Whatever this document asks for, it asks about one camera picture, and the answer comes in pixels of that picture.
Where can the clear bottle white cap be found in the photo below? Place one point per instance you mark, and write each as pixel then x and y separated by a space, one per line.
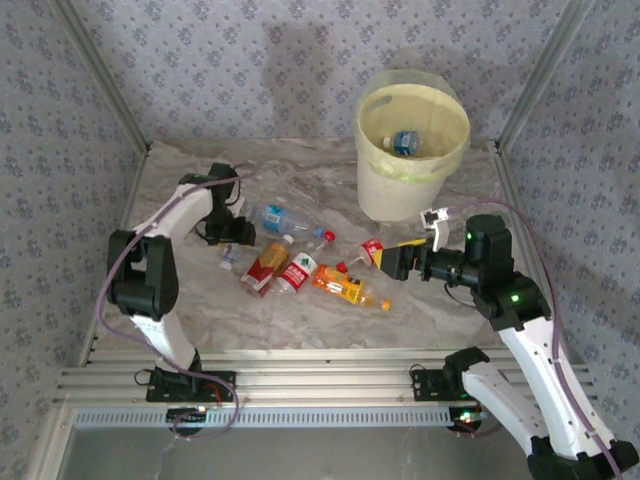
pixel 231 252

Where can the red cola label bottle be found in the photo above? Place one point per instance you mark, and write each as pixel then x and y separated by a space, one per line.
pixel 372 250

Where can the blue label bottle blue cap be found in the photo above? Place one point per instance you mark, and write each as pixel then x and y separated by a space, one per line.
pixel 272 216

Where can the red gold label tea bottle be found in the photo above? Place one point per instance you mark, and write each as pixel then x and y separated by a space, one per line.
pixel 265 265

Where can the orange juice label bottle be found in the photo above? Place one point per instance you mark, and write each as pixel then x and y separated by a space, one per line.
pixel 335 285

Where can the red white label bottle red cap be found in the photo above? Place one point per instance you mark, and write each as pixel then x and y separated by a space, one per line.
pixel 298 270

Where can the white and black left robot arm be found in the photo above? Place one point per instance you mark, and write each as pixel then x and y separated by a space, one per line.
pixel 145 280

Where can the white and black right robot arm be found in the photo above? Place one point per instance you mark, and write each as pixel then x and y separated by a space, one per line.
pixel 530 370

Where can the white ribbed plastic bin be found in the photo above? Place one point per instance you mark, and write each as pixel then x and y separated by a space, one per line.
pixel 395 195

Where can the pale green bin liner bag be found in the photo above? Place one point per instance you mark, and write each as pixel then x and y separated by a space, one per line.
pixel 425 107

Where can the small circuit board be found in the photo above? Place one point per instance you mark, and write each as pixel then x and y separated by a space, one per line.
pixel 185 414
pixel 470 416

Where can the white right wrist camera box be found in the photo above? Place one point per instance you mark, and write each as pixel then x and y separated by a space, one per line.
pixel 431 216

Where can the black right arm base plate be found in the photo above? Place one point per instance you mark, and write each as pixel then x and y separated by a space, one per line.
pixel 425 387

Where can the aluminium mounting rail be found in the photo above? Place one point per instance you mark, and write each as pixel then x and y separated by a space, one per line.
pixel 325 380

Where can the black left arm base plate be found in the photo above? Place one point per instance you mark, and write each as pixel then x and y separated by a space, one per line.
pixel 225 382

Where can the aluminium frame post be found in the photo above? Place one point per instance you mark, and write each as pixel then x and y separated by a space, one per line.
pixel 542 75
pixel 103 75

